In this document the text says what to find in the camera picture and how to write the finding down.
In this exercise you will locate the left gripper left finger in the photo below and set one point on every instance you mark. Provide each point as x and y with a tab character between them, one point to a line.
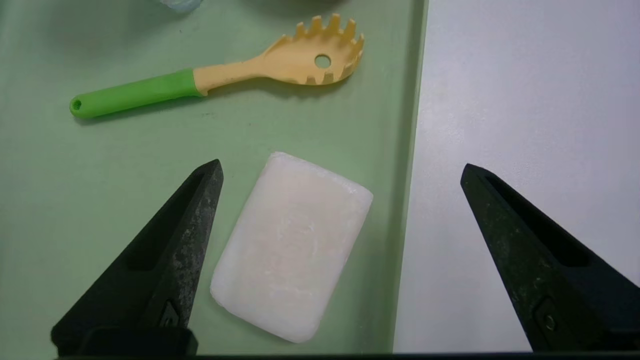
150	280

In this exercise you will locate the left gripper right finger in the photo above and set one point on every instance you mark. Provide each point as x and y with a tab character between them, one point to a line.
540	270

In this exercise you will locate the white soap bar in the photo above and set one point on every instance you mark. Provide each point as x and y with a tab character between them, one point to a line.
290	250

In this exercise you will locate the light green plastic tray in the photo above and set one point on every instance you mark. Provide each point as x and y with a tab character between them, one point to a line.
100	200

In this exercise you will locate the clear water bottle blue cap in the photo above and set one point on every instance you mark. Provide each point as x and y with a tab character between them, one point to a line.
180	4

